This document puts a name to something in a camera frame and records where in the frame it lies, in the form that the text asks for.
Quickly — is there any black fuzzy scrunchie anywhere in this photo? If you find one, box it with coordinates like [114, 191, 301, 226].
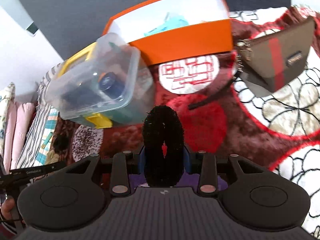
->
[142, 105, 184, 187]

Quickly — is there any teal wet wipes packet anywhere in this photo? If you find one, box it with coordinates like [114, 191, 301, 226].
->
[144, 13, 189, 37]

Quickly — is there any purple cloth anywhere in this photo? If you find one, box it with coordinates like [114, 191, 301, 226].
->
[129, 172, 228, 191]

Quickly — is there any person's left hand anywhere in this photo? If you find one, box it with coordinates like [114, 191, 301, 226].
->
[1, 197, 16, 220]

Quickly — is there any pink floral cushion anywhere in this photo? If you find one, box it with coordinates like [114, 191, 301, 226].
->
[1, 82, 35, 174]

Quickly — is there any striped cloth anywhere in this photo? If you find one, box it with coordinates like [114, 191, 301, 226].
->
[15, 63, 63, 168]

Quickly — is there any red floral plush blanket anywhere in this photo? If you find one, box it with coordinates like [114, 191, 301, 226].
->
[51, 5, 319, 239]

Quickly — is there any clear plastic storage container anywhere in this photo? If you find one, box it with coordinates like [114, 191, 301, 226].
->
[44, 33, 155, 129]

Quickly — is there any brown pouch with red stripe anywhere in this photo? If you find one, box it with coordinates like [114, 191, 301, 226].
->
[188, 16, 316, 110]

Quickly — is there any orange cardboard box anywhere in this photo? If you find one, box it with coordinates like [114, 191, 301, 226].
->
[103, 0, 233, 65]

